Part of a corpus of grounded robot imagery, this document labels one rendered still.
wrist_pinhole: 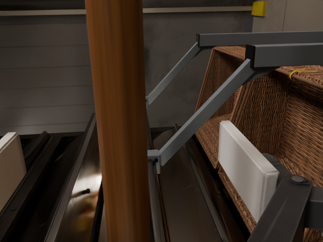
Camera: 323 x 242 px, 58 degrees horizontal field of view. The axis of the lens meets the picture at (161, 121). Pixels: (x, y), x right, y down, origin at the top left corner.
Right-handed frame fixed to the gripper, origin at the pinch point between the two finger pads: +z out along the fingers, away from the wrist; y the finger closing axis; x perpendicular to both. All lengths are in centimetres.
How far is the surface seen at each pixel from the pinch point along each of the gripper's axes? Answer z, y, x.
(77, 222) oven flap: 60, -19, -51
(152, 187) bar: 27.6, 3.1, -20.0
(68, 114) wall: 280, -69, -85
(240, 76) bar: 39.2, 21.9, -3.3
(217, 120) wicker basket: 143, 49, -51
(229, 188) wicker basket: 76, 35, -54
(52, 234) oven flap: 46, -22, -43
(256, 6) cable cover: 261, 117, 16
